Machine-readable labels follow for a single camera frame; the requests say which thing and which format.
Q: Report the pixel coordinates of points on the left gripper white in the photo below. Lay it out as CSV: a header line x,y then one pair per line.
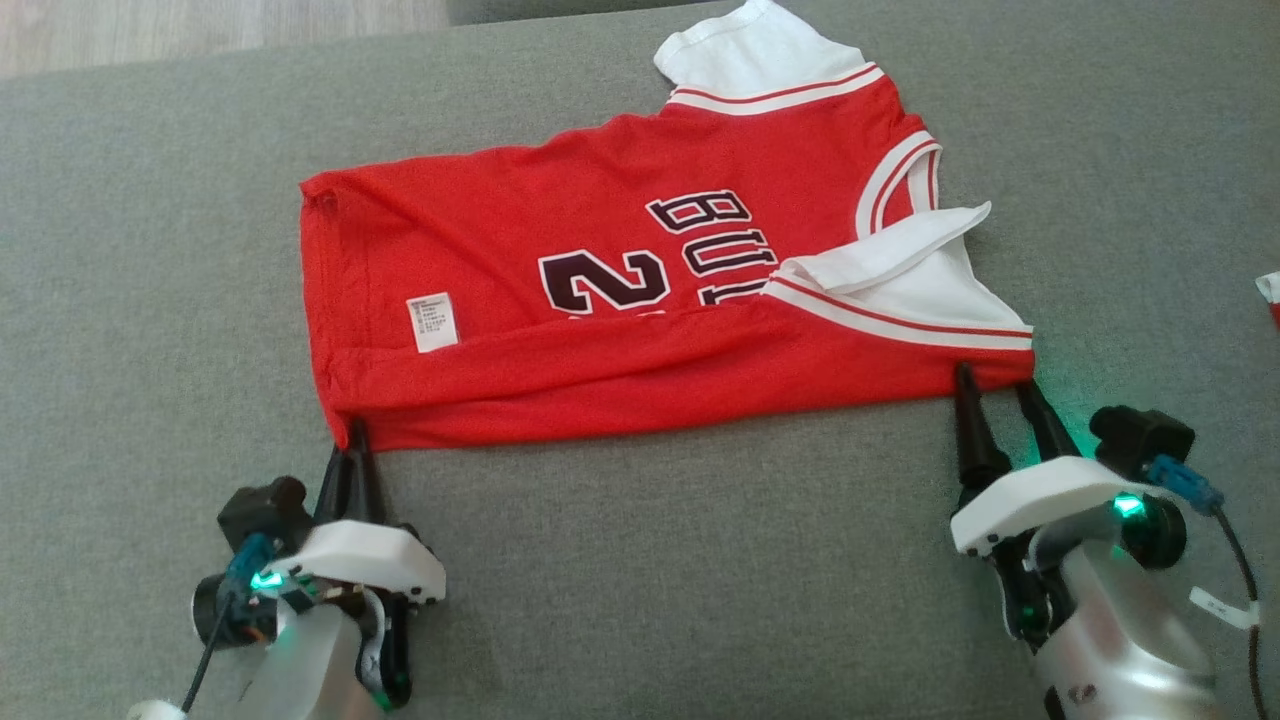
x,y
370,560

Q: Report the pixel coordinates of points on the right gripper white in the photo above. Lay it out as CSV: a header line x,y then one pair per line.
x,y
1040,500

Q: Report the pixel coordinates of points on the red shorts with white stripe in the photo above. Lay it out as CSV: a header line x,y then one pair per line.
x,y
1270,300

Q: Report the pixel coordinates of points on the red basketball jersey white sleeves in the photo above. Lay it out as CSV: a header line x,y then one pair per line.
x,y
500,230

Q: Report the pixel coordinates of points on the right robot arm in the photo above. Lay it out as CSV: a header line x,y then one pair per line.
x,y
1130,640

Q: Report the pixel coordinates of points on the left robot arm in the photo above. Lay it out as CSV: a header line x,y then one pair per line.
x,y
310,660

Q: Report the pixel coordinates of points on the large grey sofa seat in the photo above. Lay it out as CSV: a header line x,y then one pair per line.
x,y
150,250

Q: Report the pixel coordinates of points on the grey sofa cushion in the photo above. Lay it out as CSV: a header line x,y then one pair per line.
x,y
560,8

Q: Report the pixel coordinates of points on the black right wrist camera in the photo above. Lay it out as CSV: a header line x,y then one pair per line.
x,y
1140,440

